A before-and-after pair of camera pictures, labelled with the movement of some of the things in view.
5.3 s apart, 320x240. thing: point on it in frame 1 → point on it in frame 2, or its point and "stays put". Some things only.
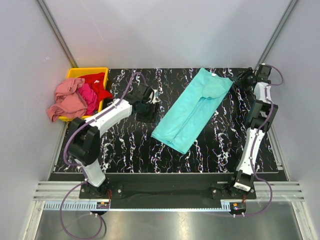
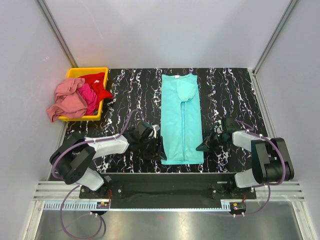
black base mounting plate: [170, 187] stays put
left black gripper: [149, 110] → [153, 147]
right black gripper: [241, 79] → [213, 138]
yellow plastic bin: [79, 72] stays put
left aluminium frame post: [63, 42] stays put
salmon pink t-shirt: [69, 103] stays put
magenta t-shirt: [89, 97] stays put
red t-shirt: [97, 81] stays put
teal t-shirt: [189, 116] → [181, 119]
